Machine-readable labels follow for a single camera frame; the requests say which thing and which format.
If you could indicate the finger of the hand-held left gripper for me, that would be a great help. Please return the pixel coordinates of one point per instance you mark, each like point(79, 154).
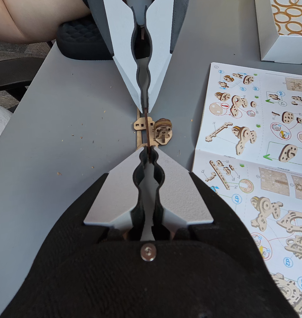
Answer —
point(162, 37)
point(121, 44)

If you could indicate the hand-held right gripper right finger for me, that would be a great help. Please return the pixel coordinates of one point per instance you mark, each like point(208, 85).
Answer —
point(183, 198)

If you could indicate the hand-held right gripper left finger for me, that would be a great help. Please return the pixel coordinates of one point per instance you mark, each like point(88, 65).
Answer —
point(111, 198)

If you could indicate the wooden model assembly with knob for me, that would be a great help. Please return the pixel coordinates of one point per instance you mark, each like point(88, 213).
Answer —
point(163, 129)

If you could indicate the person's left forearm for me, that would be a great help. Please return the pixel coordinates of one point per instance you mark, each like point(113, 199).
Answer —
point(29, 19)

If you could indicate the black padded wrist rest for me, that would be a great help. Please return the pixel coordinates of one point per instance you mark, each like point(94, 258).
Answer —
point(79, 42)

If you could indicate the assembly instruction booklet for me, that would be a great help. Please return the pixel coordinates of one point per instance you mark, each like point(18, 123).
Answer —
point(240, 154)

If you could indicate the pile of brown rubber bands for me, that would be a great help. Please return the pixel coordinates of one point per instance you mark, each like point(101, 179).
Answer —
point(280, 31)

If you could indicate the white cardboard box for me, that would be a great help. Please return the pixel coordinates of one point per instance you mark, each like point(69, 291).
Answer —
point(285, 49)

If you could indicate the black chair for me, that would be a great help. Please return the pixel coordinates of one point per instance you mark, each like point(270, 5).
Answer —
point(12, 74)

